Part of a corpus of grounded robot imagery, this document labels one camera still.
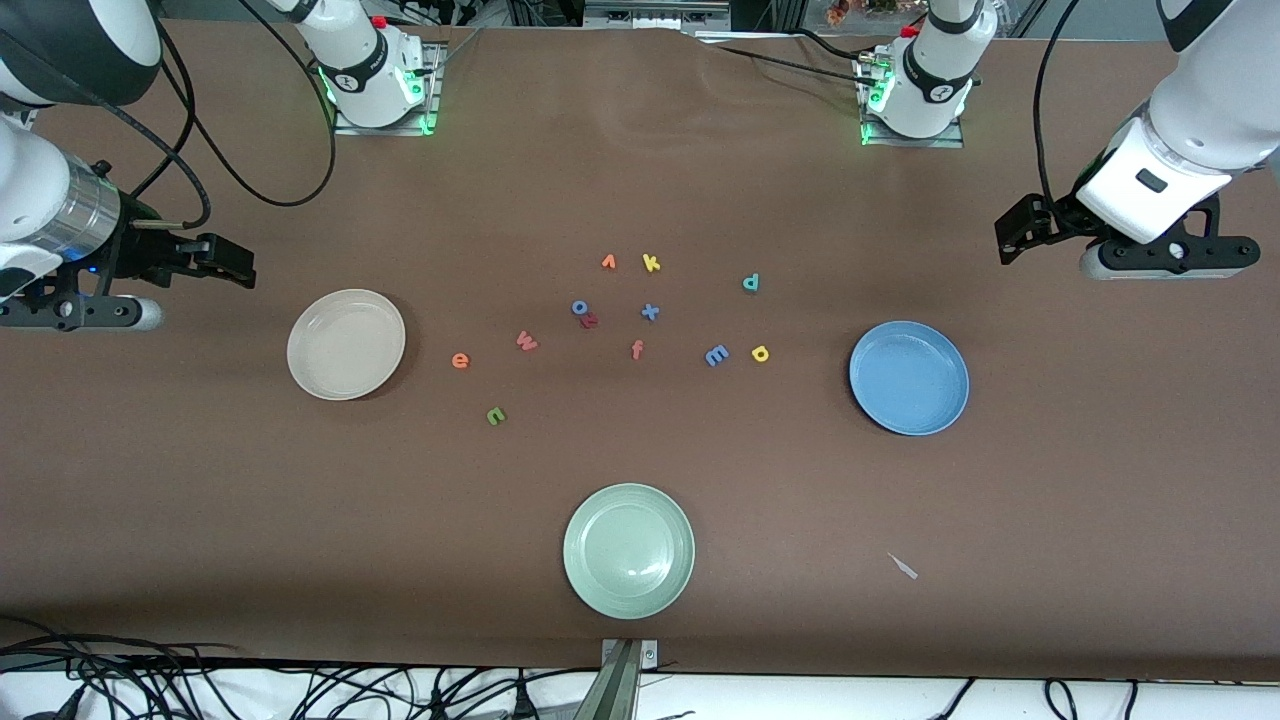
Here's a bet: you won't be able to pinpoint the beige round plate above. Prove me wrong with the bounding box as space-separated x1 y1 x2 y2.
287 289 407 401

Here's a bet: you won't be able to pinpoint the blue round plate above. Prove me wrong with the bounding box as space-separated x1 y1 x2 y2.
849 321 970 437

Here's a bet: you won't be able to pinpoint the brown paper table cover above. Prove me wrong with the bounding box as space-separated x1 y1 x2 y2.
0 18 1280 681

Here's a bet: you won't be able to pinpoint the orange dried flowers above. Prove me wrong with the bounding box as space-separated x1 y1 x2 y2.
825 0 901 26

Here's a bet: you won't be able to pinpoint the pale green round plate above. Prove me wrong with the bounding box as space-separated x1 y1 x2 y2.
563 484 696 621

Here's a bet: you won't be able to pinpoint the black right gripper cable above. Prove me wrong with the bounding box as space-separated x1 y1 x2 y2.
70 95 213 231

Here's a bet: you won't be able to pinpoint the black right arm loop cable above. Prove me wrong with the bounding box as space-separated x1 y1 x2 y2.
150 0 338 209

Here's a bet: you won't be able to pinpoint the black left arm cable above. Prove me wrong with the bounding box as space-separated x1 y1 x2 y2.
1033 0 1086 226

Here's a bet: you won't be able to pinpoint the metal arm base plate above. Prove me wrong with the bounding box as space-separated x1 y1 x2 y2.
332 42 446 136
855 50 966 149

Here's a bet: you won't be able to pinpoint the black cable on table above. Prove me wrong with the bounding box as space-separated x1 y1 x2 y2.
700 38 886 89

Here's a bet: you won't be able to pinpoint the aluminium frame with sockets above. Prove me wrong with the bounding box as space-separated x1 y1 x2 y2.
583 0 733 31

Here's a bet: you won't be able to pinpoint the grey metal camera mount bracket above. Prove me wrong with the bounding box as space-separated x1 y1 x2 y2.
575 638 659 720

